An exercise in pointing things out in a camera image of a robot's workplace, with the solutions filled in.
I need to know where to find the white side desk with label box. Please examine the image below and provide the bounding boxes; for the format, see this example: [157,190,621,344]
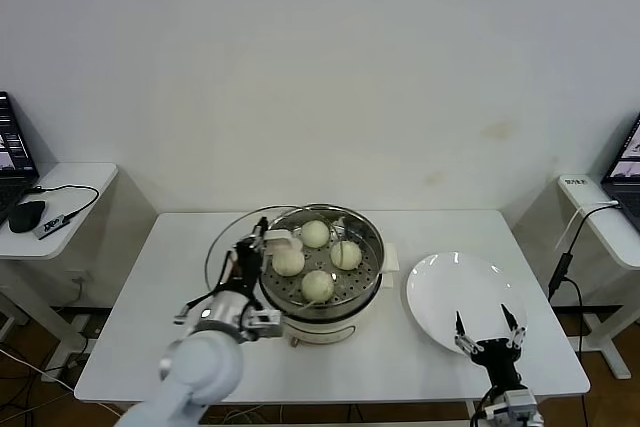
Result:
[557,174,640,381]

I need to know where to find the white steamed baozi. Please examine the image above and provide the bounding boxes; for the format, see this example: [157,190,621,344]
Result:
[271,246,306,278]
[329,240,364,271]
[300,270,336,303]
[300,219,331,249]

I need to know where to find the grey adapter with sticker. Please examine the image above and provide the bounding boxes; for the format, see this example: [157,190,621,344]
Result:
[35,214,69,242]

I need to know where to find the black laptop beside mouse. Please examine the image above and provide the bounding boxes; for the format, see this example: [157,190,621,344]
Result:
[0,91,41,228]

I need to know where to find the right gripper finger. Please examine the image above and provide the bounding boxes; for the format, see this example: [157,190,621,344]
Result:
[501,303,528,351]
[453,311,479,356]

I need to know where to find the round white plate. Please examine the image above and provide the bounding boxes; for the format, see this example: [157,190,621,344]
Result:
[405,251,529,359]

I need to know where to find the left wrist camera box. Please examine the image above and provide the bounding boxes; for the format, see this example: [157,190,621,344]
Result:
[239,309,285,344]

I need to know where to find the thin black desk cable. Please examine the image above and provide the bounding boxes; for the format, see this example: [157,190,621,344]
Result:
[27,184,101,223]

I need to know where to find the white floor cables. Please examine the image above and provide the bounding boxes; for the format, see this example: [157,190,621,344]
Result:
[224,407,266,424]

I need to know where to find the cream electric cooking pot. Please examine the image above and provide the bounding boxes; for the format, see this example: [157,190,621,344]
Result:
[249,241,401,349]

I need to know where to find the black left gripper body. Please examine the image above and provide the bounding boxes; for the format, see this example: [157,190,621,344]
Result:
[221,240,266,299]

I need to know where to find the perforated steel steamer basket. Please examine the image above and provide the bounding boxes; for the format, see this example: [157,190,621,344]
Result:
[253,203,387,309]

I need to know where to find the glass lid cream handle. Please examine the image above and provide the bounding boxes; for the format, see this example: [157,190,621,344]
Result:
[203,204,351,312]

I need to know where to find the white wall socket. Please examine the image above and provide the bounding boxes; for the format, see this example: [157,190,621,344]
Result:
[73,270,95,298]

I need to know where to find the black laptop beside label box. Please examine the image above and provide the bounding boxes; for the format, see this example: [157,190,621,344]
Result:
[599,111,640,233]

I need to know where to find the black cable with inline adapter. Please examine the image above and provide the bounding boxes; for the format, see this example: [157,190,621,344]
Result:
[546,202,621,363]

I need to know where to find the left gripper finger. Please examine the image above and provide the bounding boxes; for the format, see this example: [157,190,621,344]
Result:
[219,249,237,293]
[249,216,270,251]

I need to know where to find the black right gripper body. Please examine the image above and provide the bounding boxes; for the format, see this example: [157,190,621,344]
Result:
[472,339,524,391]

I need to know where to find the black computer mouse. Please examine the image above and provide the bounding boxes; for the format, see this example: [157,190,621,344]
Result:
[9,200,47,234]

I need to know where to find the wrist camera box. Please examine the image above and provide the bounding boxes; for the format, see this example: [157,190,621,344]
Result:
[239,309,285,344]
[494,387,537,418]

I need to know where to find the white cable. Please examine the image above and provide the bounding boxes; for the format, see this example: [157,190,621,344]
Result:
[553,200,620,251]

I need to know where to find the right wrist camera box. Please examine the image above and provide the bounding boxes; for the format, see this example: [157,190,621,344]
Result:
[494,387,537,418]

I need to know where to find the white side desk with mouse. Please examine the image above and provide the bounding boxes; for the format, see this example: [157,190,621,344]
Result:
[0,162,120,363]

